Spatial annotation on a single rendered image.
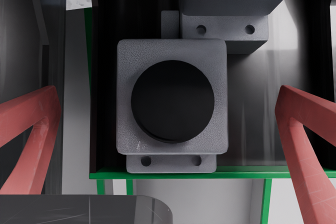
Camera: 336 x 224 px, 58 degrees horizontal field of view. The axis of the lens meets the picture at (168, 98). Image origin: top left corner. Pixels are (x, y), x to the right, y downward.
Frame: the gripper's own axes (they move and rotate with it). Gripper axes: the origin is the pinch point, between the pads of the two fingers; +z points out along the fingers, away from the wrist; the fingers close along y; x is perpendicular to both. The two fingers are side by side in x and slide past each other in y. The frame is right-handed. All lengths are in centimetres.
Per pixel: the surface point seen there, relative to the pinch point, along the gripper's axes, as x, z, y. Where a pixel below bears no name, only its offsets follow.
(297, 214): 34.9, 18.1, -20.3
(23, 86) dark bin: 1.6, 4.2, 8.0
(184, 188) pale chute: 18.9, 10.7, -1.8
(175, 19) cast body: -1.6, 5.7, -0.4
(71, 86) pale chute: 7.4, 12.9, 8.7
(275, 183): 32.9, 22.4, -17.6
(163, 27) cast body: -1.3, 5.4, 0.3
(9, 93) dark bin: 1.9, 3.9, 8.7
